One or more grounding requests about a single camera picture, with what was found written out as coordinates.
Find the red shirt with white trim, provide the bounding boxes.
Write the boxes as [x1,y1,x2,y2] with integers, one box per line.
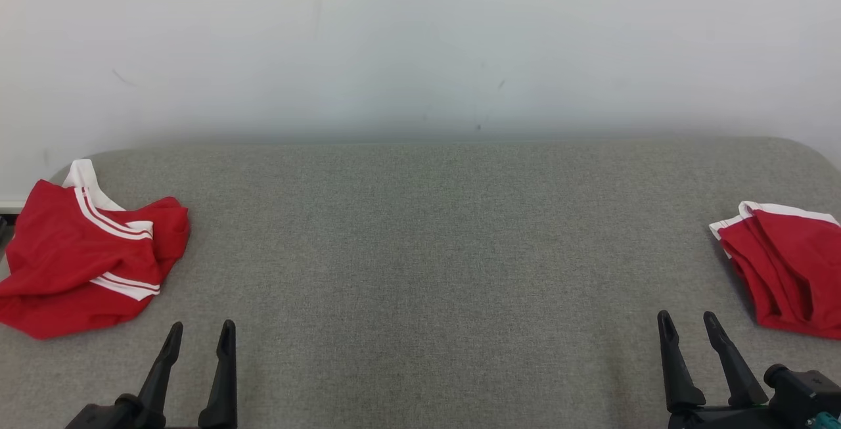
[0,158,191,340]

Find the red shorts with white stripe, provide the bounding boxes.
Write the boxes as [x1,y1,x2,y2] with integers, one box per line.
[708,200,841,341]

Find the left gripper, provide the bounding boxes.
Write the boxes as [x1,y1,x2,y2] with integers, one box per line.
[64,319,238,429]

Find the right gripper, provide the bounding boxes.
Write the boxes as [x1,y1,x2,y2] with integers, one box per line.
[657,310,776,429]

